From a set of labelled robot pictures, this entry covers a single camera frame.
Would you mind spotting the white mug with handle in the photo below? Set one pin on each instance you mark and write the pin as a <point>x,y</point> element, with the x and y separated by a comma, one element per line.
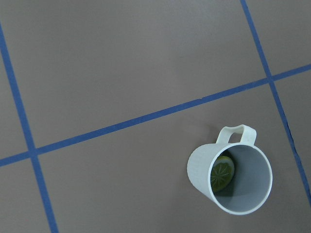
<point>252,178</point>

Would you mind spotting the green lemon slice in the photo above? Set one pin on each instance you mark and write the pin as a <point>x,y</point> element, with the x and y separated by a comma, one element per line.
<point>222,173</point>

